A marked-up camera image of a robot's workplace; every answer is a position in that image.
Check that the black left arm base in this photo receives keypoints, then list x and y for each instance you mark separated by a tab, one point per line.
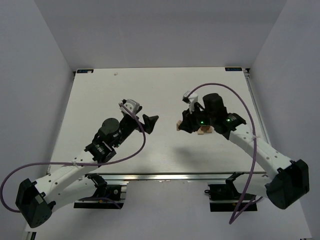
107	195

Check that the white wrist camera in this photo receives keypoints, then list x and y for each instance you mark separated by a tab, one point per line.
127	106
190	98

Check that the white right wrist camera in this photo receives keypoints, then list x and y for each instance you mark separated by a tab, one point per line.
190	98

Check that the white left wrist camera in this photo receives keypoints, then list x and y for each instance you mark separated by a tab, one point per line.
127	106

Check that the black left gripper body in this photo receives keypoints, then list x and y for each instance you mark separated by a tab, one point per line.
138	119

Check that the blue table corner label right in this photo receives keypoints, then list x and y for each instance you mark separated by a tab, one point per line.
233	69

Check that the brown wooden block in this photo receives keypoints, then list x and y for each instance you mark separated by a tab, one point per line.
205	128

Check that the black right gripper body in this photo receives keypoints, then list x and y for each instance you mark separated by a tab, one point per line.
191	122

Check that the blue table corner label left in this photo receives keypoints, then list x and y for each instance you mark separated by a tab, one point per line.
84	71

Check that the small light wood block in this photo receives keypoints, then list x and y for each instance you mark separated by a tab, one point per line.
178	125

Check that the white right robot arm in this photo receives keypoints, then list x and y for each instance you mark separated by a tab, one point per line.
288	180

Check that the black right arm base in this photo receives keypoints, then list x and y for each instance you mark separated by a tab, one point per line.
221	198

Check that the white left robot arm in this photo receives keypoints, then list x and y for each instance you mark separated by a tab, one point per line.
38	199

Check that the blue table corner label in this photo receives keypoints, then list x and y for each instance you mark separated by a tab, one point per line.
233	69
84	71

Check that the aluminium table edge rail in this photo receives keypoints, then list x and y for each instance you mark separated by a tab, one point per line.
166	176

